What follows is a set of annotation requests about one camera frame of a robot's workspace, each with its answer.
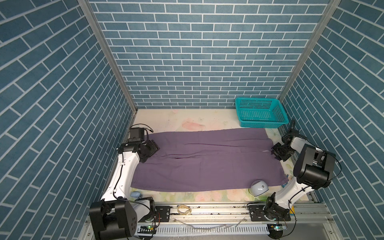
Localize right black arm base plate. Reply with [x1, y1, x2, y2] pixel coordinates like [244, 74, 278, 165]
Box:
[247, 204, 291, 222]

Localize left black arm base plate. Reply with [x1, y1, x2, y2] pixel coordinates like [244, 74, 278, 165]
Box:
[155, 206, 171, 223]

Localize beige rubber band loop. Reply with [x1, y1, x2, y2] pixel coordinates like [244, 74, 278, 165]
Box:
[177, 205, 192, 216]

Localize grey computer mouse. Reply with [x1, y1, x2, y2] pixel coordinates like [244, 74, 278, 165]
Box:
[249, 180, 269, 197]

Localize aluminium front rail frame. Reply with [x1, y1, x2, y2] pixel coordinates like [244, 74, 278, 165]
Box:
[78, 201, 343, 240]

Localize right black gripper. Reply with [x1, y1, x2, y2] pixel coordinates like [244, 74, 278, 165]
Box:
[272, 142, 295, 162]

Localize white slotted cable duct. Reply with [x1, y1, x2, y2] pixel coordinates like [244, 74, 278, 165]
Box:
[135, 224, 270, 237]

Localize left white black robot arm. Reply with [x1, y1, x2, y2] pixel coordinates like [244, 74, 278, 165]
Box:
[89, 124, 160, 240]

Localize teal plastic mesh basket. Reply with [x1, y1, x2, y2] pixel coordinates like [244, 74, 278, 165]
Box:
[235, 98, 289, 129]

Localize purple trousers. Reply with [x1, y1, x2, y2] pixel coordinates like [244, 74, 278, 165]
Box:
[131, 128, 288, 192]

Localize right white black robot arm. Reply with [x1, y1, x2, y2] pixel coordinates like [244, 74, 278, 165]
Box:
[263, 127, 337, 221]

